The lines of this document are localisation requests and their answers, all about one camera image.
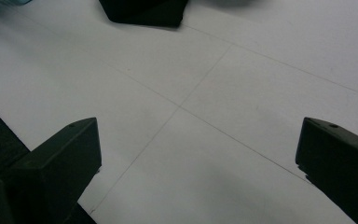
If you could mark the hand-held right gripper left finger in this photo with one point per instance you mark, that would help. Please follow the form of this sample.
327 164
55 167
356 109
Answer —
56 168

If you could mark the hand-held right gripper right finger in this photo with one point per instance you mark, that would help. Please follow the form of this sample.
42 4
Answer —
341 165

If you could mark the light blue plastic basket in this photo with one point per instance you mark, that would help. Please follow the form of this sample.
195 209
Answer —
6 1

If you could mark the black cloth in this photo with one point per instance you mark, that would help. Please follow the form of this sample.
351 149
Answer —
144 11

